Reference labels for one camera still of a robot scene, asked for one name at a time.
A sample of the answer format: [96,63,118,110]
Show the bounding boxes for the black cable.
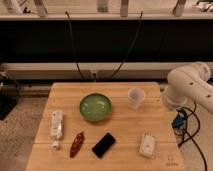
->
[107,10,145,81]
[64,10,86,82]

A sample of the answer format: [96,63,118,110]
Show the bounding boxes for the clear plastic cup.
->
[128,88,145,109]

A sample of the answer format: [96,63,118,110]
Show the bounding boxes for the black cable right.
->
[107,10,145,81]

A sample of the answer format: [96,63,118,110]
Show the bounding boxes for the green ceramic bowl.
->
[79,93,111,122]

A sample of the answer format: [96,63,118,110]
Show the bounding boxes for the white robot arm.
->
[162,62,213,114]

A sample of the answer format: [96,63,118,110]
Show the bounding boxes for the red brown oblong object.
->
[70,132,84,158]

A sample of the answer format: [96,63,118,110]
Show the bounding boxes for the black floor cables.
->
[173,101,209,171]

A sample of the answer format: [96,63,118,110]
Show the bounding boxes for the black cable left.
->
[64,10,86,82]

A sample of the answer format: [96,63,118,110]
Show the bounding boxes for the dark equipment at left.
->
[0,71,21,120]

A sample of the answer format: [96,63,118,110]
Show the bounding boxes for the black smartphone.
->
[92,133,116,158]

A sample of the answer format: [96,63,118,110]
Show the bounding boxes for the blue connector box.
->
[172,113,186,128]

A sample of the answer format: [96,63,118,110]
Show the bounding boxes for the clear plastic bottle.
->
[50,110,63,150]

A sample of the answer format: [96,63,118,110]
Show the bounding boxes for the white wrapped packet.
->
[139,133,156,159]

